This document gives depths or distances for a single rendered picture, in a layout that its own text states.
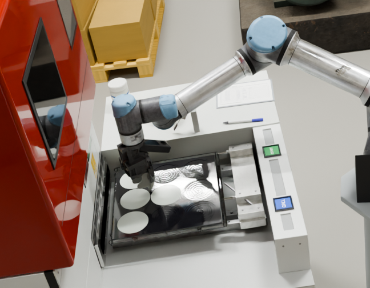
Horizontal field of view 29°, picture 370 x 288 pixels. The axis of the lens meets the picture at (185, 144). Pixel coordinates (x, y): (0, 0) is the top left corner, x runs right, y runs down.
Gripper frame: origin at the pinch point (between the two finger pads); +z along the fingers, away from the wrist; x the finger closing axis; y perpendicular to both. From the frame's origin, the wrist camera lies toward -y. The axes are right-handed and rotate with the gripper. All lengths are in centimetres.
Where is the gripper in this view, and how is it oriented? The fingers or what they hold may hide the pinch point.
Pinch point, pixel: (151, 185)
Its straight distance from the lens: 237.0
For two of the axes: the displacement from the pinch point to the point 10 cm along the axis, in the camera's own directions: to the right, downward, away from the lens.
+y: -8.4, 4.2, -3.3
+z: 1.7, 7.9, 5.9
